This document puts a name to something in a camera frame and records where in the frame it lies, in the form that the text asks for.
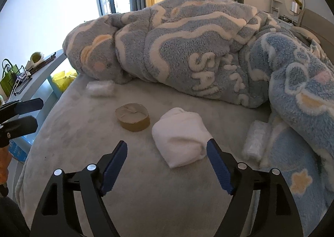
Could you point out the brown headboard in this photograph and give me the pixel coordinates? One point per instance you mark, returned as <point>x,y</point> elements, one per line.
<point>321,28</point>

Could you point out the green slipper on desk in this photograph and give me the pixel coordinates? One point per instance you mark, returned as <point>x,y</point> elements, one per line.
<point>35,59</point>

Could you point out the white desk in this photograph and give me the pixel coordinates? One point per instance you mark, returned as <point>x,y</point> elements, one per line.
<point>40,86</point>

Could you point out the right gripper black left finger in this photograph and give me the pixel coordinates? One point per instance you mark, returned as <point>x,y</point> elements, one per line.
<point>96,180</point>

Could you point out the brown tape roll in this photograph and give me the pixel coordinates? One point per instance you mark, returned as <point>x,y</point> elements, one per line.
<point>133,117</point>

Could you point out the green paper bag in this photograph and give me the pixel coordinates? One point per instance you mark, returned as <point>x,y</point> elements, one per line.
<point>9,76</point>

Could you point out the white sock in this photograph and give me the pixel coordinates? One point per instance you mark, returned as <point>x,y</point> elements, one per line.
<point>181,137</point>

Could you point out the blue box on floor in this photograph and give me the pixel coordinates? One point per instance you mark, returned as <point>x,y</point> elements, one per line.
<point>20,148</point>

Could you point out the clear plastic wrapper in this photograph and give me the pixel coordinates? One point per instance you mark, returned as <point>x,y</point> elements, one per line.
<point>256,140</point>

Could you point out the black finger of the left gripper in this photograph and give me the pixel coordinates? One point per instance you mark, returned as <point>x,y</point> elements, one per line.
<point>17,128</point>
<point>17,107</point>

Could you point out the blue fleece blanket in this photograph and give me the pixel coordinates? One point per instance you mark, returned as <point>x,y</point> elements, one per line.
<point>215,49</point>

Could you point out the yellow plastic bag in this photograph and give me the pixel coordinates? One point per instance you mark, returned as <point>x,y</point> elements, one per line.
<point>63,79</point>

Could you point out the round mirror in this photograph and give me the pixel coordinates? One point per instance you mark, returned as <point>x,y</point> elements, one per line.
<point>294,7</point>

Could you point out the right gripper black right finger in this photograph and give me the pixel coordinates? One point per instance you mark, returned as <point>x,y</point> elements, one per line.
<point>238,180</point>

